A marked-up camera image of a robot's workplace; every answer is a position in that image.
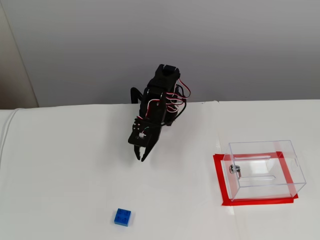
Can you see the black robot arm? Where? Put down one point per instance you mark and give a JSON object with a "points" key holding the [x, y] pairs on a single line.
{"points": [[162, 82]]}

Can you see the silver metal cam lock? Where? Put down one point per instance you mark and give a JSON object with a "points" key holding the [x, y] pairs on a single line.
{"points": [[234, 170]]}

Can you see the red square mat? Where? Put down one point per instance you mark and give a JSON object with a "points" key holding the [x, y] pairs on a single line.
{"points": [[218, 175]]}

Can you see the black wrist camera board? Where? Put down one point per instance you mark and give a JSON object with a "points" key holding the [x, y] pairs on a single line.
{"points": [[145, 138]]}

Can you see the blue lego brick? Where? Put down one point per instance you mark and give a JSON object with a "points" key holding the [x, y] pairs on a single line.
{"points": [[122, 217]]}

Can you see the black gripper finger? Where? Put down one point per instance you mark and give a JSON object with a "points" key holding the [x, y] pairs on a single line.
{"points": [[136, 152], [145, 153]]}

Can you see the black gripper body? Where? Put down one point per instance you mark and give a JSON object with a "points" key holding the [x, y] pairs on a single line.
{"points": [[146, 141]]}

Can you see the transparent plastic box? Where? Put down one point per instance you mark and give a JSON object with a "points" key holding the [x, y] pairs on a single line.
{"points": [[265, 172]]}

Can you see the black table clamp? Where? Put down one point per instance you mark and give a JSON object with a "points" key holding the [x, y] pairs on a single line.
{"points": [[135, 93]]}

